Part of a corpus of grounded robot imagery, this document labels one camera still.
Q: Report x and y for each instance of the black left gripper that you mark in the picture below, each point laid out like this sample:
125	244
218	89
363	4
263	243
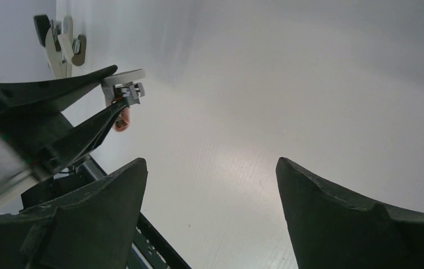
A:
17	174

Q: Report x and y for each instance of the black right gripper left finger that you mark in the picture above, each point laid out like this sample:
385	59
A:
90	227

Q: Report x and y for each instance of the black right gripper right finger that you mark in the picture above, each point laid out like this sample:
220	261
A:
331	226

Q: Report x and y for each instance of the beige small stapler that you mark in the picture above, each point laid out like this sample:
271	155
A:
73	49

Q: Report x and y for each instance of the black and grey large stapler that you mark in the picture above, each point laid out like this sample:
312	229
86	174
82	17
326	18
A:
47	31

